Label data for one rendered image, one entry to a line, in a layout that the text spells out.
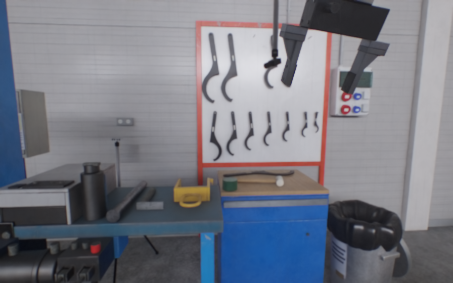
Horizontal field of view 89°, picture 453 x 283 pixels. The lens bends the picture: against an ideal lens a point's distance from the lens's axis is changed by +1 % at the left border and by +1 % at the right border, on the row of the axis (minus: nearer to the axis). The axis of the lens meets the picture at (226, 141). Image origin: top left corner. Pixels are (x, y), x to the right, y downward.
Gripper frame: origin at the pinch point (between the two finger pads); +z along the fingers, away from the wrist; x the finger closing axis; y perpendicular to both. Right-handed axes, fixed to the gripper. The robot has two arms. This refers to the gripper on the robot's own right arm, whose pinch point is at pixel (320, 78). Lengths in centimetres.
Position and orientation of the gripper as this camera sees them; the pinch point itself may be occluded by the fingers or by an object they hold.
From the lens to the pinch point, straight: 51.2
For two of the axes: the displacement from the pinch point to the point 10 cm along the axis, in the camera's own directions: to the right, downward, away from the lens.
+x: 9.8, 1.0, 1.5
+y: 0.8, 5.1, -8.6
